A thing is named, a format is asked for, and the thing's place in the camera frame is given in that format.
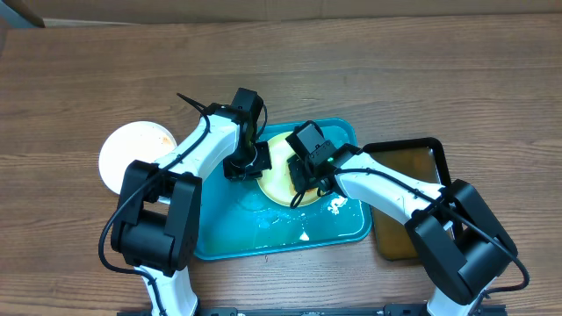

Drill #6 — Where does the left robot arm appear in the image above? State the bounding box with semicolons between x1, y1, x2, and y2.
98;88;271;315

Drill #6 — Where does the green rimmed white plate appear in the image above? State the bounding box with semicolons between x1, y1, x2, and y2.
257;132;297;206

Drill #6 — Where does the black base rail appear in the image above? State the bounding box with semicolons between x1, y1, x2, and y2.
117;304;508;316

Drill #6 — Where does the black tray with brown water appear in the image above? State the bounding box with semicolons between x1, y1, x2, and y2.
363;137;451;261

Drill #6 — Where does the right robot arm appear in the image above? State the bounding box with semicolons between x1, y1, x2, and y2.
286;121;518;315

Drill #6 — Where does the teal plastic serving tray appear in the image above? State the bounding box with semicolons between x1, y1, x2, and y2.
192;117;373;262

